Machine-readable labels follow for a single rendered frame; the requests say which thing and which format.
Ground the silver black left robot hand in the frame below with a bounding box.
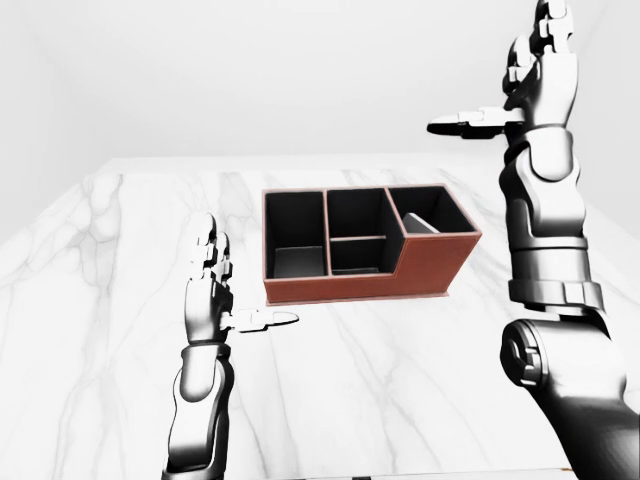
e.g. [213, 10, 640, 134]
[184, 212, 301, 347]

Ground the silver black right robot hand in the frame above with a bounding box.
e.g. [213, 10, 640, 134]
[426, 0, 581, 140]

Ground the grey flat book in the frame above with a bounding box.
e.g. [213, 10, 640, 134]
[401, 212, 440, 236]

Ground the red-brown desk caddy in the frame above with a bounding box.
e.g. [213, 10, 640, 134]
[261, 183, 483, 306]

